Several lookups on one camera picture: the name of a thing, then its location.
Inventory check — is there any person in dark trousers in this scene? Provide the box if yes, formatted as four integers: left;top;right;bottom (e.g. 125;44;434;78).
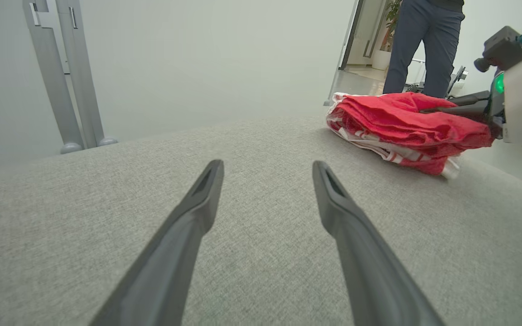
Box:
382;0;466;99

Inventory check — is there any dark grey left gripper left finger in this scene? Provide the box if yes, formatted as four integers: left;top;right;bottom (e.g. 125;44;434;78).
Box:
90;159;224;326

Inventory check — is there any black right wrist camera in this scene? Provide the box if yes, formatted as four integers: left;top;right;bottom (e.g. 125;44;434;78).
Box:
474;26;522;73

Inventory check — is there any grey glass door frame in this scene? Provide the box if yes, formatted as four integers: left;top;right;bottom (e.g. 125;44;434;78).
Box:
324;0;367;107

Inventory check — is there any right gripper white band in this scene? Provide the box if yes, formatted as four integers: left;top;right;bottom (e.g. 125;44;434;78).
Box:
420;54;522;145

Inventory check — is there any red basketball jersey black print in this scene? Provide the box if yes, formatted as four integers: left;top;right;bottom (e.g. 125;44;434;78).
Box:
326;93;462;180

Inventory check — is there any green potted plant white pot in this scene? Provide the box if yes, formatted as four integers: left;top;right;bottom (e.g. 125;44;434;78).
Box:
372;0;403;72

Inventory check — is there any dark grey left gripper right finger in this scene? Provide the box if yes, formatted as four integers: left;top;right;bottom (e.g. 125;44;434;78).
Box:
312;161;445;326

